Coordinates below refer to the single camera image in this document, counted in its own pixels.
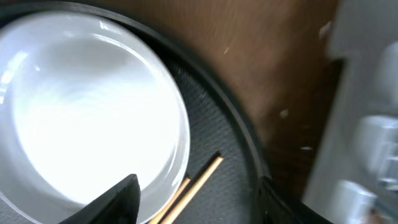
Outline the wooden chopstick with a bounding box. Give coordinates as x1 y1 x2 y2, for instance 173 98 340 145
148 177 191 224
162 156 224 224

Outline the grey dishwasher rack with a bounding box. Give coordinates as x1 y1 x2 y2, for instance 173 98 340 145
303 0 397 223

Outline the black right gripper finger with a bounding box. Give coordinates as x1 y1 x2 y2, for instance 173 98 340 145
59 174 141 224

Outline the round black tray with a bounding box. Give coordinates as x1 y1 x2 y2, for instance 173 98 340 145
1 1 325 223

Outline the grey plate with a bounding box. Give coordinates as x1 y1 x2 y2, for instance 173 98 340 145
1 11 190 223

